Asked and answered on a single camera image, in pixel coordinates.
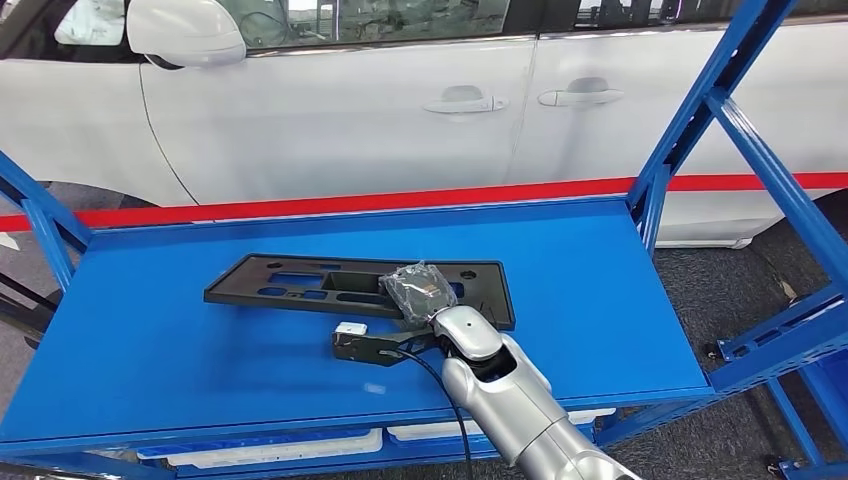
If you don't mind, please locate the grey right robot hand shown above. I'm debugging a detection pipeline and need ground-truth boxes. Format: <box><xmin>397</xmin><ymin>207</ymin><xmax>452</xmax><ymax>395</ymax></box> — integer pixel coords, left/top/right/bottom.
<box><xmin>378</xmin><ymin>261</ymin><xmax>460</xmax><ymax>327</ymax></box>

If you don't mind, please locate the black plastic plate frame part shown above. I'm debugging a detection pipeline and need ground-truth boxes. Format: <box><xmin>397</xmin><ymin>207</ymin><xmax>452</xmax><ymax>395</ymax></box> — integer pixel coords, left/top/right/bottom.
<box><xmin>203</xmin><ymin>253</ymin><xmax>517</xmax><ymax>331</ymax></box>

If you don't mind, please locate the blue metal shelf rack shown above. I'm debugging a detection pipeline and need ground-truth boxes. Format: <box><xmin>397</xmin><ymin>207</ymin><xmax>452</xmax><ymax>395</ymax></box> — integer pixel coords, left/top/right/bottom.
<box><xmin>765</xmin><ymin>357</ymin><xmax>848</xmax><ymax>480</ymax></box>
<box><xmin>0</xmin><ymin>0</ymin><xmax>848</xmax><ymax>480</ymax></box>

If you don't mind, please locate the white plastic bin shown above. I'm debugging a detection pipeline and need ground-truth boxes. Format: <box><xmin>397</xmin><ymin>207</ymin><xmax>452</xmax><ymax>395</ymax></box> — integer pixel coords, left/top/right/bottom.
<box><xmin>387</xmin><ymin>408</ymin><xmax>617</xmax><ymax>443</ymax></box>
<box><xmin>165</xmin><ymin>429</ymin><xmax>384</xmax><ymax>470</ymax></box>

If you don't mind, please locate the white car with red stripe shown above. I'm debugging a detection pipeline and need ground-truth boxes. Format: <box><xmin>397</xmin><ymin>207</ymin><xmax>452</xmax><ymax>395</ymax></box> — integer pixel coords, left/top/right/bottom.
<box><xmin>0</xmin><ymin>0</ymin><xmax>848</xmax><ymax>251</ymax></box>

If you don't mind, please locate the blue plastic bin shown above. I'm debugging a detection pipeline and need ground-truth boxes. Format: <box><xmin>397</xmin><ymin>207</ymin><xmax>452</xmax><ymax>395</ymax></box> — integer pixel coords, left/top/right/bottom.
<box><xmin>137</xmin><ymin>427</ymin><xmax>372</xmax><ymax>460</ymax></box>

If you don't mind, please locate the white car side mirror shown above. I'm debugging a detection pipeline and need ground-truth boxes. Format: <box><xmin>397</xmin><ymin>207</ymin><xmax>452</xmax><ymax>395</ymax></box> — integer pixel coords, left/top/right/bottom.
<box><xmin>125</xmin><ymin>0</ymin><xmax>248</xmax><ymax>69</ymax></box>

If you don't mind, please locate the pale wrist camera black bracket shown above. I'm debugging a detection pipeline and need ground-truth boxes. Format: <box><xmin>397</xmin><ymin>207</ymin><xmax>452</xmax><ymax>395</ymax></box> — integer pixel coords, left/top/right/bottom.
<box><xmin>330</xmin><ymin>321</ymin><xmax>440</xmax><ymax>368</ymax></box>

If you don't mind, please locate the thick black camera cable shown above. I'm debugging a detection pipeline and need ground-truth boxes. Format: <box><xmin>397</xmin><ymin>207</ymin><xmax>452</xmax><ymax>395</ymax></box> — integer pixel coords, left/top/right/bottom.
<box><xmin>395</xmin><ymin>348</ymin><xmax>476</xmax><ymax>480</ymax></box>

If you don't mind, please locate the white car door handle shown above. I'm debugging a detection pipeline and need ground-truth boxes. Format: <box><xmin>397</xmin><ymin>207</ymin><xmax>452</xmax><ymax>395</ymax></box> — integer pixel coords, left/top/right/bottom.
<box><xmin>423</xmin><ymin>84</ymin><xmax>510</xmax><ymax>115</ymax></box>
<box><xmin>537</xmin><ymin>76</ymin><xmax>625</xmax><ymax>109</ymax></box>

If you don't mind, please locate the chrome stanchion post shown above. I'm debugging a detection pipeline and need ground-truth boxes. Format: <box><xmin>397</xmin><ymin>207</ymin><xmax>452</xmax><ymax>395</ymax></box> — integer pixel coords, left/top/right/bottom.
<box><xmin>0</xmin><ymin>270</ymin><xmax>62</xmax><ymax>351</ymax></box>

